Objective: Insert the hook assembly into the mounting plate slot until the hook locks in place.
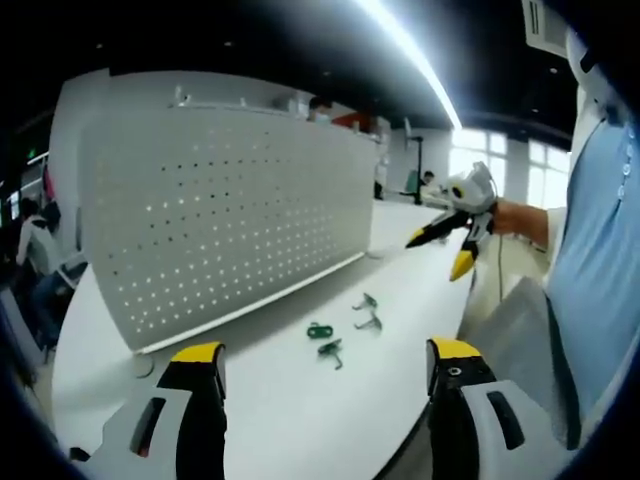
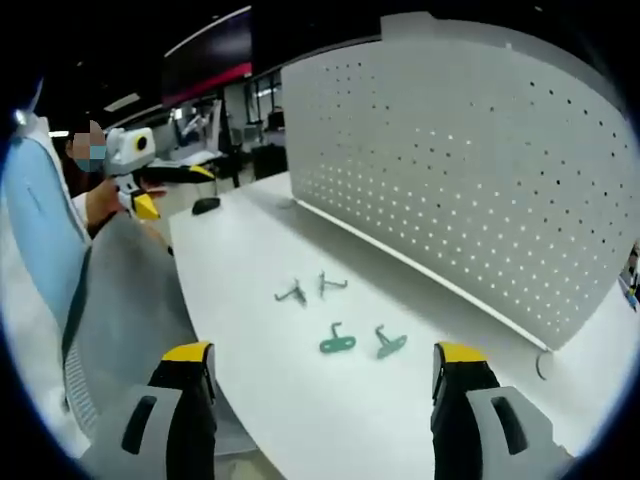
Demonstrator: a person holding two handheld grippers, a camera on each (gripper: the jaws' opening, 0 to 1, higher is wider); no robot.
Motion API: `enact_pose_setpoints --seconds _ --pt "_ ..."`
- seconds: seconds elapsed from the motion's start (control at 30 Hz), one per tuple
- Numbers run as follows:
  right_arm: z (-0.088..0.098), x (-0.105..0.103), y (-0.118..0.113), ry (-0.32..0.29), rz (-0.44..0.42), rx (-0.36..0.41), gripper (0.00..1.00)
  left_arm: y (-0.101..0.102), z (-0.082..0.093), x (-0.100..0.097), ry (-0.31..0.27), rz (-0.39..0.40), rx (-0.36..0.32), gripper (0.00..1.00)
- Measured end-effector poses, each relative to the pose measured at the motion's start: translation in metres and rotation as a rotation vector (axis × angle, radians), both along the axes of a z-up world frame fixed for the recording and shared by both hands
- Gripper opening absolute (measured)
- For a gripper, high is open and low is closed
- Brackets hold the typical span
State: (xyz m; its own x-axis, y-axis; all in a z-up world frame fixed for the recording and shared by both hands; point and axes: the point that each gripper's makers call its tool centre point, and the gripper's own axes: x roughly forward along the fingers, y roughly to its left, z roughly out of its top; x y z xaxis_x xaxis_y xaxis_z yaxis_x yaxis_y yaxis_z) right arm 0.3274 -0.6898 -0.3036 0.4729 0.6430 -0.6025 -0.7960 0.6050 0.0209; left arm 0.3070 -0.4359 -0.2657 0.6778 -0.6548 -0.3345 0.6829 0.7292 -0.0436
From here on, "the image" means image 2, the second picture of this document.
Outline white perforated mounting plate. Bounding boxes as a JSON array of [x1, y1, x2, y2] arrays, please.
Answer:
[[280, 37, 634, 354]]

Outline dark hanging screen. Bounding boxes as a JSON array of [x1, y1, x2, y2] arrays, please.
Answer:
[[160, 6, 254, 109]]

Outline long ceiling lamp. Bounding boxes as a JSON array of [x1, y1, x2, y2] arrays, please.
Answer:
[[104, 92, 140, 113]]

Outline green flat-plate hook assembly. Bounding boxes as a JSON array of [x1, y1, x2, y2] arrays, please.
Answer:
[[319, 321, 358, 354], [374, 324, 409, 361]]

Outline black office chair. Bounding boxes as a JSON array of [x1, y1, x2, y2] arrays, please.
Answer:
[[251, 143, 290, 182]]

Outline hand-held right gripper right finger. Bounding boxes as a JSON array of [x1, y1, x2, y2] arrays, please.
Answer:
[[430, 341, 581, 480]]

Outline person's left hand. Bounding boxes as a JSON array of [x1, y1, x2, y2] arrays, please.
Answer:
[[85, 178, 132, 239]]

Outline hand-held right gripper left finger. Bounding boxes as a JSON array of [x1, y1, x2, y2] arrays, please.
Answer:
[[82, 341, 219, 480]]

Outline colourful small items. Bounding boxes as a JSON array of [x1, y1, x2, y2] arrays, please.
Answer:
[[618, 239, 640, 312]]

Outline black computer mouse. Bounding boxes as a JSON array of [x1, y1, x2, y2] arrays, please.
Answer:
[[191, 196, 222, 217]]

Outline white panel behind plate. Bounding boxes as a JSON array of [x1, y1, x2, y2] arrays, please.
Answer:
[[379, 11, 626, 116]]

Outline grey wire hook assembly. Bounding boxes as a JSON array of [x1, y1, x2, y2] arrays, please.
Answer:
[[273, 278, 308, 308], [315, 270, 350, 299]]

